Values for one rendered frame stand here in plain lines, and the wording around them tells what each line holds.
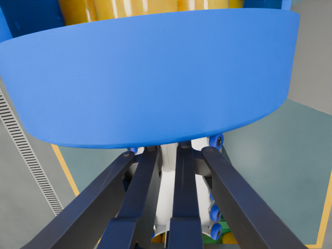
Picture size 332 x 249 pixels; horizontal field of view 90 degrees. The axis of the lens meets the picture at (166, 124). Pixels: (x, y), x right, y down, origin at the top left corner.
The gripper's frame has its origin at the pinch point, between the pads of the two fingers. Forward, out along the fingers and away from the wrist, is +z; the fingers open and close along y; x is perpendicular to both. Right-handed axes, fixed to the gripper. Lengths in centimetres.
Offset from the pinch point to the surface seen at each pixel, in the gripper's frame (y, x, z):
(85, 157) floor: -99, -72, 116
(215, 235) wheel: 7.3, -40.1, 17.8
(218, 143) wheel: 8.3, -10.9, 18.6
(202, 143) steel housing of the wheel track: 5.2, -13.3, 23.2
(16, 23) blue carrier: -15.2, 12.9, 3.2
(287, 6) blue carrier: 11.7, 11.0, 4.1
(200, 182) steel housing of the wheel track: 4.4, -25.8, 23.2
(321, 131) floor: 107, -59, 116
